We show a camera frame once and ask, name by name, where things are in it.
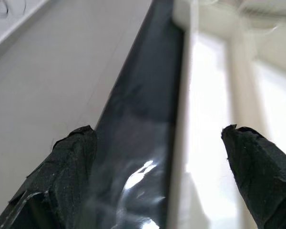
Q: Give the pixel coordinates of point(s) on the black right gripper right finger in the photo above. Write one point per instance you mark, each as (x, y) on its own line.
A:
(259, 181)

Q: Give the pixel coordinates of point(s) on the white plastic children table top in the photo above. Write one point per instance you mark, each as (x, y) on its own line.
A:
(181, 119)

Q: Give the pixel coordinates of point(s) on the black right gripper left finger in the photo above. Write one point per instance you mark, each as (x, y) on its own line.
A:
(62, 167)

